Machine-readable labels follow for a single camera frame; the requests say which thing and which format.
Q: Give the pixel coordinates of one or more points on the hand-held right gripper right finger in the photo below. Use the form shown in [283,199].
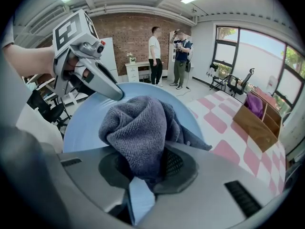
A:
[202,187]

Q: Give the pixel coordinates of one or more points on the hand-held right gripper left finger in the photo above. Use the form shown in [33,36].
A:
[95,170]

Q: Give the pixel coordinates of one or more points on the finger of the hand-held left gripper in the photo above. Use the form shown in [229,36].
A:
[104,80]

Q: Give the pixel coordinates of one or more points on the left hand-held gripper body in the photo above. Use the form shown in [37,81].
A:
[71,32]

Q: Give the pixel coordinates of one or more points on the blue plastic basin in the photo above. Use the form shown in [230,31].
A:
[85,123]

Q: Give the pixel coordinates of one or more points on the dark blue cloth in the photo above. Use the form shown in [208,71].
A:
[143,132]

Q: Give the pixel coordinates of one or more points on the person's left forearm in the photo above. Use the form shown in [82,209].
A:
[31,61]

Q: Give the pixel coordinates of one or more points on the purple cloth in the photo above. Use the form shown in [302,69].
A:
[255,104]

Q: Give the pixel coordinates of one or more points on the person's left hand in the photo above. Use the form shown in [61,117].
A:
[72,62]

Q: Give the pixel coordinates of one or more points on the grey refrigerator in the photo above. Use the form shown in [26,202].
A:
[110,56]

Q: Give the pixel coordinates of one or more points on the white desk with drawers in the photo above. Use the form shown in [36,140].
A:
[135,71]

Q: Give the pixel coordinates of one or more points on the small vase of white flowers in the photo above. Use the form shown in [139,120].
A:
[131,57]

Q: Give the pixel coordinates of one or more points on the white open rack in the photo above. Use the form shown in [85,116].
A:
[74,99]

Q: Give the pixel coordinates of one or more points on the black swivel chair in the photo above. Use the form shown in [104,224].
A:
[47,111]

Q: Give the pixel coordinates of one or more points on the pink white checkered tablecloth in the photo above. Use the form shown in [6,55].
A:
[219,123]

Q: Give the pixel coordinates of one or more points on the person's pale shirt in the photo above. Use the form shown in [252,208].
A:
[38,128]

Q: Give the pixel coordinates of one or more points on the wooden divided organizer box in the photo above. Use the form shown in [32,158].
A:
[255,130]

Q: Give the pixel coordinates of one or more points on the black folding chair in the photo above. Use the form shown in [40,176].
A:
[218,82]

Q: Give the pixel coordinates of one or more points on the black office chair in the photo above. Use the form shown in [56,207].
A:
[240,85]

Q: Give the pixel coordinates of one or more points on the large black-framed window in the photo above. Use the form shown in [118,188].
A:
[259,61]

